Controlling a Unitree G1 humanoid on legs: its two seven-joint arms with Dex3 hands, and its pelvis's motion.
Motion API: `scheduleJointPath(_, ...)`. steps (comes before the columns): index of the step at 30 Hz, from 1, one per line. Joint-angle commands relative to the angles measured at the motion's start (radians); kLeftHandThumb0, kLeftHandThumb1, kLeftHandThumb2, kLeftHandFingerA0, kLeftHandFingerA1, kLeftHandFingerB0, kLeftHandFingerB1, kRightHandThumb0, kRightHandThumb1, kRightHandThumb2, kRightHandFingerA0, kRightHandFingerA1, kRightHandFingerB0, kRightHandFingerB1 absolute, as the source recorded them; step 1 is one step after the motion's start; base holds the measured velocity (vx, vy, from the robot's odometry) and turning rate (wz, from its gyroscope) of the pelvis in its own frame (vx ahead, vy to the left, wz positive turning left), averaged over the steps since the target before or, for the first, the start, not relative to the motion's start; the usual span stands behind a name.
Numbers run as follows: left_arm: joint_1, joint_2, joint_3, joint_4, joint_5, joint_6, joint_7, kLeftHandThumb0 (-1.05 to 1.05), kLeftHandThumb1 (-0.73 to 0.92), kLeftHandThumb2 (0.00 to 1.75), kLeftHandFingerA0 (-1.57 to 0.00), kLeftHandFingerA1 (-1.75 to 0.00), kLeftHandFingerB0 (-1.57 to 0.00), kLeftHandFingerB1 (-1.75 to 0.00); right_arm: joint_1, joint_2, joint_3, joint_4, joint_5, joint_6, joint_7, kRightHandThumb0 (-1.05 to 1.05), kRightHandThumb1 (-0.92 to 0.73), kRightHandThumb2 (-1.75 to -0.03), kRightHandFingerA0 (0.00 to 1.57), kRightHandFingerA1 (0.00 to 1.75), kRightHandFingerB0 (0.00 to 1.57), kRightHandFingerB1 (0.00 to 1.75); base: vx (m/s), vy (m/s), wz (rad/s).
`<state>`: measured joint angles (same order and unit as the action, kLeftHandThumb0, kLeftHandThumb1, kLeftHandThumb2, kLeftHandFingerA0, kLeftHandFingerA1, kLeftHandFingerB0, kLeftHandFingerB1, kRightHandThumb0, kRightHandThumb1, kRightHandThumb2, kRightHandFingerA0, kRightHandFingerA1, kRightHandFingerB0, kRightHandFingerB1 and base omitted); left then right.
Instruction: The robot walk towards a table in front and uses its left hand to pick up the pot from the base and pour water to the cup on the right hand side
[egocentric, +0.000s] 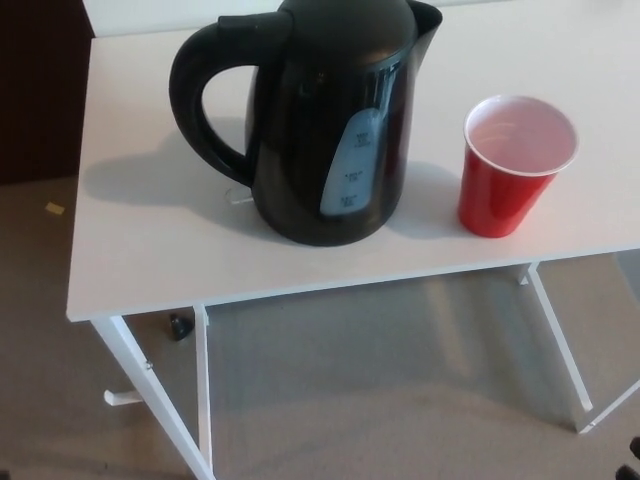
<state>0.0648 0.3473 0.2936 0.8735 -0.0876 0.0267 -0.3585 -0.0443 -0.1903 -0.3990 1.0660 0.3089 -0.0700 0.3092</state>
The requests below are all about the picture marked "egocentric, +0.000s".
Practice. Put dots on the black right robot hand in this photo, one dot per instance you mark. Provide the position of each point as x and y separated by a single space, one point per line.
631 474

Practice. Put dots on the black electric kettle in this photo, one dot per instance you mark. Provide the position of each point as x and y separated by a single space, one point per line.
325 100

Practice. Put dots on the red plastic cup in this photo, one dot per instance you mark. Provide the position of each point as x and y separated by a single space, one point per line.
495 200

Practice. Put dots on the small black floor door stop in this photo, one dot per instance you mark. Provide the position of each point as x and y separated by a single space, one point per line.
180 327

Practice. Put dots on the white hook on table leg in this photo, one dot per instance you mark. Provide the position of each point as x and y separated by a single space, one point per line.
117 397

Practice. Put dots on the yellow tape piece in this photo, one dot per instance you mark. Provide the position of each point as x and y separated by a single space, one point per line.
55 207

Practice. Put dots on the dark brown cabinet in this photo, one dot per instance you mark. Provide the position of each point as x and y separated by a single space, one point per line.
40 90

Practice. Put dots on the white metal table leg frame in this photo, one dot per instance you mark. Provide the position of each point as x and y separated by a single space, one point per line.
205 400
563 340

